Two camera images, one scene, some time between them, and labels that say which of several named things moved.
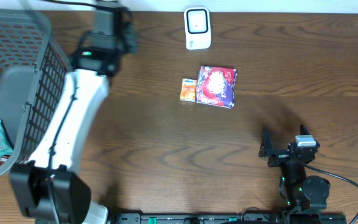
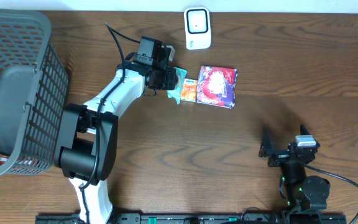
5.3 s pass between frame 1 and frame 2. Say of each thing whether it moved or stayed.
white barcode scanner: stayed
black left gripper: moved
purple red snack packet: stayed
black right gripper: stayed
